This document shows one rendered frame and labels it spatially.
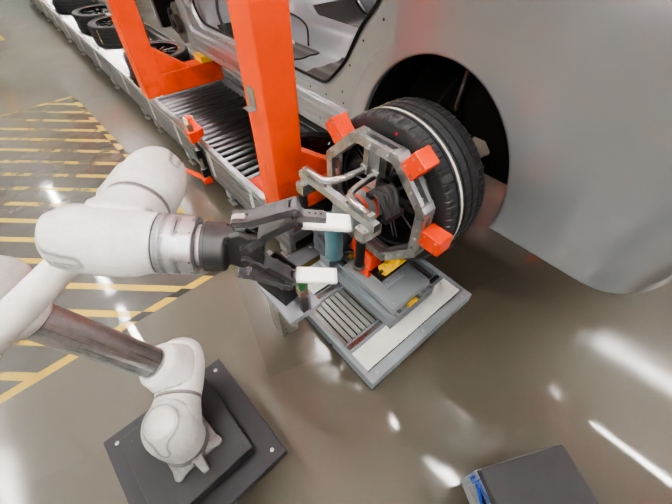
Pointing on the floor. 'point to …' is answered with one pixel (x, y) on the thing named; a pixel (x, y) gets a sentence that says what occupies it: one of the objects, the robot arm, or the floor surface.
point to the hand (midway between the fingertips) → (336, 252)
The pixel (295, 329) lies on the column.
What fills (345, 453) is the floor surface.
